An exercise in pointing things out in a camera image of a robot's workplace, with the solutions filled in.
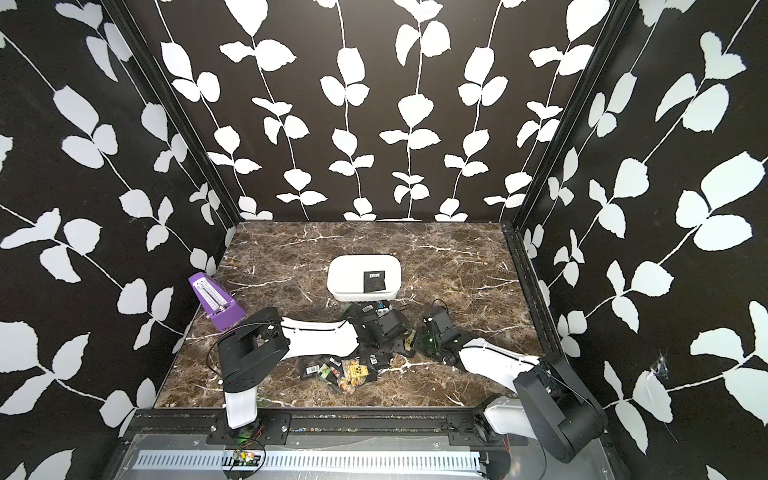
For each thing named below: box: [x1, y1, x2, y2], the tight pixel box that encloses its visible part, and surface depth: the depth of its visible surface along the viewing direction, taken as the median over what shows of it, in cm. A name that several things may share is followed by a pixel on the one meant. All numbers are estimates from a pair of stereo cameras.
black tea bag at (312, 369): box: [303, 363, 323, 377], surface depth 85 cm
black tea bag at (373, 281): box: [363, 270, 386, 293], surface depth 105 cm
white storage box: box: [327, 255, 402, 302], surface depth 104 cm
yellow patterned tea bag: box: [337, 359, 369, 394], surface depth 83 cm
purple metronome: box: [188, 272, 247, 332], surface depth 88 cm
